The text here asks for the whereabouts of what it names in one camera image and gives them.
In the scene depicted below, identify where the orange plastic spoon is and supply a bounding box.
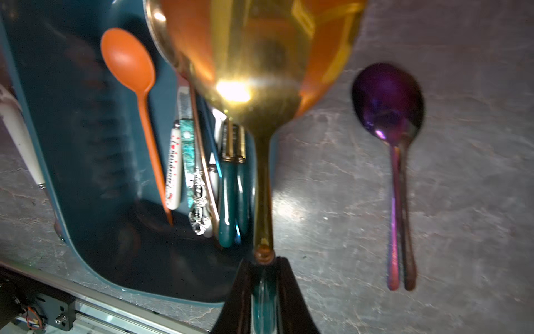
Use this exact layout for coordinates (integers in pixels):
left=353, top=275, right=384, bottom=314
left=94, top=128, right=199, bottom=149
left=100, top=28, right=173, bottom=225

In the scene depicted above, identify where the teal plastic storage box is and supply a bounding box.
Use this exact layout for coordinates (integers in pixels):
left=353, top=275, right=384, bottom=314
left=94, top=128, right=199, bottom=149
left=1, top=1, right=252, bottom=305

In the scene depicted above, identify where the aluminium rail frame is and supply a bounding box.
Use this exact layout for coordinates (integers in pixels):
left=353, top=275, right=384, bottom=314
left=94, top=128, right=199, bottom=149
left=1, top=260, right=202, bottom=333

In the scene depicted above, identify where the patterned handle steel spoon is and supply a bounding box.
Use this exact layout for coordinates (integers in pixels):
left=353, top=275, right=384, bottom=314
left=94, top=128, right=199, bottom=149
left=177, top=84, right=213, bottom=238

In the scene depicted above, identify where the dark slim metal spoon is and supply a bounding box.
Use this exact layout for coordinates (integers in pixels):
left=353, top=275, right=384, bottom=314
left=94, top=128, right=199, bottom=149
left=399, top=144, right=417, bottom=291

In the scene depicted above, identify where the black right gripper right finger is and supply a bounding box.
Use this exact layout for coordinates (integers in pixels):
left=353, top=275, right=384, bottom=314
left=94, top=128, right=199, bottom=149
left=276, top=257, right=320, bottom=334

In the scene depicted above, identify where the white handled steel spoon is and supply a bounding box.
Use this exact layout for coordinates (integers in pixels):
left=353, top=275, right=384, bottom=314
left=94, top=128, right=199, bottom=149
left=0, top=83, right=65, bottom=241

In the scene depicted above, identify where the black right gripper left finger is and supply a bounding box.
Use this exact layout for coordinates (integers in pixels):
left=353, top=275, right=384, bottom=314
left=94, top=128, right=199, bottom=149
left=211, top=259, right=253, bottom=334

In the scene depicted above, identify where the bronze copper spoon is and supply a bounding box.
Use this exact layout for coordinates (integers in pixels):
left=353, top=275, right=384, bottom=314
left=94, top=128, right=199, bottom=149
left=190, top=86, right=219, bottom=238

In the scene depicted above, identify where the purple iridescent spoon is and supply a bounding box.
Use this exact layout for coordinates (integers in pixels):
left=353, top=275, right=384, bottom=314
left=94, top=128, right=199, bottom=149
left=351, top=63, right=424, bottom=291

